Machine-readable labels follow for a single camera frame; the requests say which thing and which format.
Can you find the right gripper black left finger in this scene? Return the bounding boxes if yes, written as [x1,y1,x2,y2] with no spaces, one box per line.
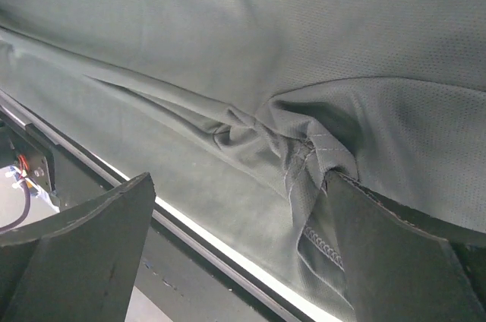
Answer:
[1,173,156,321]

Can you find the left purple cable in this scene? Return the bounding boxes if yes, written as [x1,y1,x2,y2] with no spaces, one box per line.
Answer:
[0,179,33,234]

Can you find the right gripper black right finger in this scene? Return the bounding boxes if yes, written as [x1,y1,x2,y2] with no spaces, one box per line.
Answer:
[324,171,485,321]

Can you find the dark grey t shirt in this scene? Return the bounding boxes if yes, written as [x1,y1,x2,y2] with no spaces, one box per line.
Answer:
[1,0,485,321]

